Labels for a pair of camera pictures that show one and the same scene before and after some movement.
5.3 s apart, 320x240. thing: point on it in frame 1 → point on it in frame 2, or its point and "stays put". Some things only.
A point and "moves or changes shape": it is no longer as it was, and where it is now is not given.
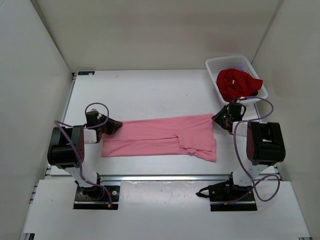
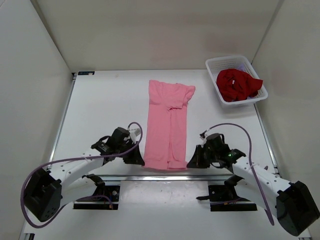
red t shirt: x=233 y=84 stays put
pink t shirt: x=193 y=134 moves or changes shape
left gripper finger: x=117 y=125 → x=134 y=158
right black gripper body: x=230 y=117 → x=210 y=156
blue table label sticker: x=86 y=72 stays put
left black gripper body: x=108 y=127 → x=122 y=148
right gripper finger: x=222 y=117 → x=197 y=161
